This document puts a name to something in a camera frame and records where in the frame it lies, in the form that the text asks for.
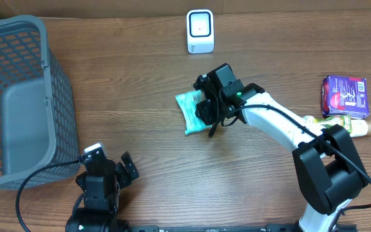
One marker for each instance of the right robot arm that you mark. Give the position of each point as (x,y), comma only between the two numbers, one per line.
(329,170)

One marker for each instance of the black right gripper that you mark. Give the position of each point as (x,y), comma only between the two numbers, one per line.
(210,118)

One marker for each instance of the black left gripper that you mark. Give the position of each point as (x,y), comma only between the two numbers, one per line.
(123,174)

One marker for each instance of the purple red tissue pack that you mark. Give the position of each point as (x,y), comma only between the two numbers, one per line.
(342,95)

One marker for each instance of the white barcode scanner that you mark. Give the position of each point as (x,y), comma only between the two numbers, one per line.
(200,31)

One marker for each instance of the grey plastic mesh basket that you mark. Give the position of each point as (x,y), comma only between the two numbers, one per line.
(38,131)

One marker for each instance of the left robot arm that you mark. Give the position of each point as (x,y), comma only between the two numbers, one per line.
(97,208)

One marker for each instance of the green yellow juice carton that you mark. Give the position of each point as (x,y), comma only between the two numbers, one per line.
(342,120)

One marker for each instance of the white floral cream tube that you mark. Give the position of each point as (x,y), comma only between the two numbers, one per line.
(360,128)

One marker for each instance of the light green wipes pack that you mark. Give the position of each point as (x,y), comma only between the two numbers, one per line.
(187,103)

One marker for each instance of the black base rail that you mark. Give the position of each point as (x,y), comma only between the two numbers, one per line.
(268,228)

